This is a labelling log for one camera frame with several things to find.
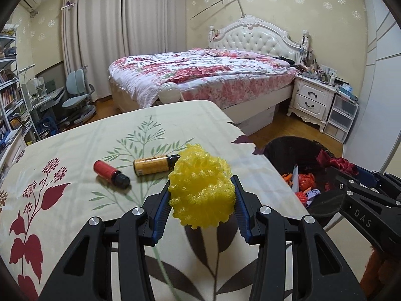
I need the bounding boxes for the grey study desk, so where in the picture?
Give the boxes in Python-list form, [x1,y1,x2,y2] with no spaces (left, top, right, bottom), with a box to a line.
[30,86,66,132]

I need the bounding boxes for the red plastic bag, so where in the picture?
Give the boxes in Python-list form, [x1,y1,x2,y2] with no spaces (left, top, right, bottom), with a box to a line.
[296,173,316,192]

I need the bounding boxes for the white ball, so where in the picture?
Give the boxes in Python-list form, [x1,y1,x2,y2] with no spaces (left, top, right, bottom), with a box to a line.
[158,83,182,104]

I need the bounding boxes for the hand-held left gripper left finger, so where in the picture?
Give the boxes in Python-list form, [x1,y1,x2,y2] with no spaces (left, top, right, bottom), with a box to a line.
[38,190,171,301]

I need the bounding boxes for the amber bottle with black cap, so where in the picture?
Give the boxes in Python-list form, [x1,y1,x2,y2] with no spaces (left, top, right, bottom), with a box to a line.
[133,154,181,177]

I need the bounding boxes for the white desk lamp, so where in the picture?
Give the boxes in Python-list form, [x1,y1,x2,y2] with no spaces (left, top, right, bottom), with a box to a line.
[19,63,36,80]

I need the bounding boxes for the white low cabinet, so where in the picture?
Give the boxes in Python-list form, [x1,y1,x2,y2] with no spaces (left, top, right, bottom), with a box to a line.
[0,128,27,176]

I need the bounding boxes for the person's right forearm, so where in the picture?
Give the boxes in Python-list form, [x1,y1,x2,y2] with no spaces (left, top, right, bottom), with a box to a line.
[365,248,390,301]

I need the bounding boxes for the white storage box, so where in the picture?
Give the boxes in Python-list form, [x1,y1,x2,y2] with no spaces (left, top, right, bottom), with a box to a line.
[236,105,276,135]

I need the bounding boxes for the dark red cloth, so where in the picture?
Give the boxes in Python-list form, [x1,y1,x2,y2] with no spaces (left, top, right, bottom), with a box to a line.
[316,149,359,176]

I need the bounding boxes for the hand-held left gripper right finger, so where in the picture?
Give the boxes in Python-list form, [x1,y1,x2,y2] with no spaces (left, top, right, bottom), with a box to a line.
[231,175,367,301]

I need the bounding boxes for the pink floral quilt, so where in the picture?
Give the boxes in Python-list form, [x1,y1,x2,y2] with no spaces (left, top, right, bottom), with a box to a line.
[108,48,298,109]

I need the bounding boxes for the grey desk chair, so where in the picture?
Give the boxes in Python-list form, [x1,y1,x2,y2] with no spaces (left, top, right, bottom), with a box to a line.
[62,66,97,124]

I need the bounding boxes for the white nightstand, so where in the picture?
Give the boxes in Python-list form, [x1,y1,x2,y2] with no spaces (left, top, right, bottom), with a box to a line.
[287,74,337,134]

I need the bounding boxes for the blue crate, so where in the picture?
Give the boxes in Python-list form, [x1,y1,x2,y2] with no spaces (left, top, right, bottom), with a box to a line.
[38,116,60,135]

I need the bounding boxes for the blue box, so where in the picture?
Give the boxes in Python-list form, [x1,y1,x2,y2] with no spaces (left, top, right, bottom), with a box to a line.
[340,83,358,97]

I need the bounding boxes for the beige curtains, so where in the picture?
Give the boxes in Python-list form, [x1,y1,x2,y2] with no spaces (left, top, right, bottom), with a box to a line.
[61,0,188,101]

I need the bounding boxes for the clutter of small bottles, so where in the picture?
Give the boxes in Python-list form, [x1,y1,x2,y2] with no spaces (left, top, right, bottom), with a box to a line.
[301,59,339,85]

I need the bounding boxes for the beige wardrobe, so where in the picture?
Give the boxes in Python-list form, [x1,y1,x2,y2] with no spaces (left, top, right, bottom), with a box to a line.
[345,0,401,176]

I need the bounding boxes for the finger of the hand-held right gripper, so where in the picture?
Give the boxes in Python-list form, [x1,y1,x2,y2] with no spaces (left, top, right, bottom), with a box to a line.
[355,167,401,199]
[334,175,376,207]

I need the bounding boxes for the cream floral bedsheet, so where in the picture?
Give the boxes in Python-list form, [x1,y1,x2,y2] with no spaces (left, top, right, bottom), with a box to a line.
[0,100,345,301]

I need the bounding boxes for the white bookshelf with books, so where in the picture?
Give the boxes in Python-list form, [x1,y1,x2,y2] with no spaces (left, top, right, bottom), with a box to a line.
[0,25,32,145]

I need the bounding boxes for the clear plastic drawer unit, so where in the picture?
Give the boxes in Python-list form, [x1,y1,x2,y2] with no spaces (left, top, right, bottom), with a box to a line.
[324,94,359,143]

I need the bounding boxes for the red bottle with black cap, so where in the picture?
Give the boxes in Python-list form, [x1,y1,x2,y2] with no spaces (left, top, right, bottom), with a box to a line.
[93,160,130,189]

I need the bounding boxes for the white bed with tufted headboard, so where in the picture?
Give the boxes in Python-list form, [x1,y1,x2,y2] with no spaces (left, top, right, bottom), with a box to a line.
[108,15,309,135]

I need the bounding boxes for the yellow foam net bundle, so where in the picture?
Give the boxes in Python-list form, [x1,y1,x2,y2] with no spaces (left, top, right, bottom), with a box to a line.
[168,143,236,229]

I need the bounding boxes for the black trash bin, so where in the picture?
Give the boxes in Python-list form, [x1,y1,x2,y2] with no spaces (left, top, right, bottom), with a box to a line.
[263,136,359,227]

